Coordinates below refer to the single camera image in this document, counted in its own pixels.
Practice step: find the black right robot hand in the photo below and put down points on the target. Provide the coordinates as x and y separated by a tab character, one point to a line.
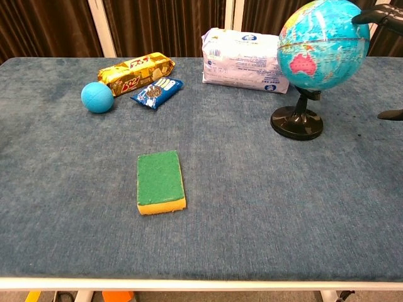
385	15

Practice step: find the blue globe with black stand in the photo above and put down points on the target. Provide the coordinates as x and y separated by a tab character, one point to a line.
321	44

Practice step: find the white tissue pack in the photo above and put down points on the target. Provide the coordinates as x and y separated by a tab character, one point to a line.
239	63

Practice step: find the brown curtain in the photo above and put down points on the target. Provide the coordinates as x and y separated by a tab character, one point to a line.
167	25

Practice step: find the blue table cloth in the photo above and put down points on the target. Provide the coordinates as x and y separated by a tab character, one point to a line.
252	195

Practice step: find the blue cookie package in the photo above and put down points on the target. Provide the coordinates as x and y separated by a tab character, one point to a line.
157	92

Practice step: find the gold cracker package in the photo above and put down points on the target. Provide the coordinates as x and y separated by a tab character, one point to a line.
132	74

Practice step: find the green and yellow sponge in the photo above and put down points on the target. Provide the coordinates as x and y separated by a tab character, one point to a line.
160	179

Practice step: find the black object under table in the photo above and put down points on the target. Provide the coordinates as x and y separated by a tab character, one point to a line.
345	296

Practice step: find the light blue ball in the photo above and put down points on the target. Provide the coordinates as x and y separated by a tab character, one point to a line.
97	97

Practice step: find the orange object under table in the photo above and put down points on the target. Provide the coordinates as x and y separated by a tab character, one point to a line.
118	296

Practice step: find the yellow object under table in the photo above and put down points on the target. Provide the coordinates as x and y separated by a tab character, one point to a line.
32	296

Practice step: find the white table frame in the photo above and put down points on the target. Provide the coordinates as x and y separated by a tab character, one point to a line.
189	284

